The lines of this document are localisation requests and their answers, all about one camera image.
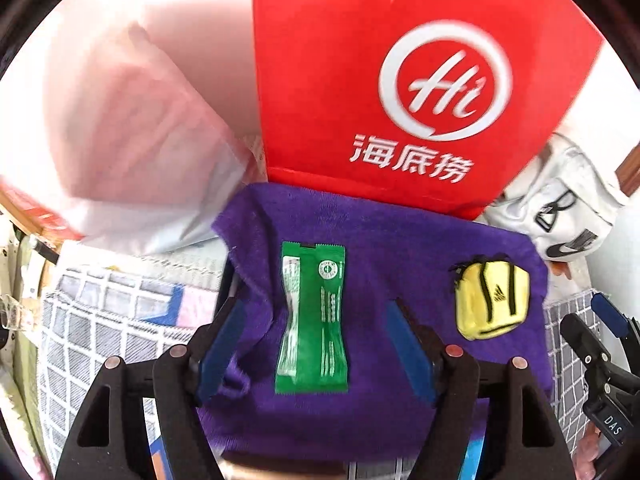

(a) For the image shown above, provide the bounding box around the white canvas bag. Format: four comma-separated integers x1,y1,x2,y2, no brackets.
482,132,631,263

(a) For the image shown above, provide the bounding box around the green packet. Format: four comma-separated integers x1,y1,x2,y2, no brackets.
274,241,351,395

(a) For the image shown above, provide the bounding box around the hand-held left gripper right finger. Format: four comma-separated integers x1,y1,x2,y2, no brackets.
384,298,572,480

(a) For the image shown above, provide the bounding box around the clear plastic piece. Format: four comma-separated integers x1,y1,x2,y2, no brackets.
0,292,32,332

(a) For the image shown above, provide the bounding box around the blue book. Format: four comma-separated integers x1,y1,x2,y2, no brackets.
457,430,487,480

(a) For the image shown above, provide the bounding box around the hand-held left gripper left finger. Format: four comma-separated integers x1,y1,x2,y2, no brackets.
54,296,247,480

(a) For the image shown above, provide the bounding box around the wooden door frame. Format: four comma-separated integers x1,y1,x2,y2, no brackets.
617,150,640,186

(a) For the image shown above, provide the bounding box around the red paper bag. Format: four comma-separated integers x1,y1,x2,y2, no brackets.
252,0,606,221

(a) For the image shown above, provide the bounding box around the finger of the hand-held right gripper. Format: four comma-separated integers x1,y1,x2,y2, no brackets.
560,312,640,402
590,292,640,356

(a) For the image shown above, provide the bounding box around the grey checked blanket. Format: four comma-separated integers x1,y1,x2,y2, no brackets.
37,252,606,480

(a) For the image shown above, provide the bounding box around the person's right hand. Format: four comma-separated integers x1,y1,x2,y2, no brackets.
574,417,603,480

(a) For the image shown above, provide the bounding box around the purple towel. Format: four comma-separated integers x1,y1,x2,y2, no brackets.
197,182,553,466

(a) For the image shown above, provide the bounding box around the white plastic bag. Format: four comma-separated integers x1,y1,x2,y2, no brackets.
0,0,268,256

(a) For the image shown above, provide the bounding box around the yellow mini bag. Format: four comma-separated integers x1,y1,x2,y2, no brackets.
448,255,531,342

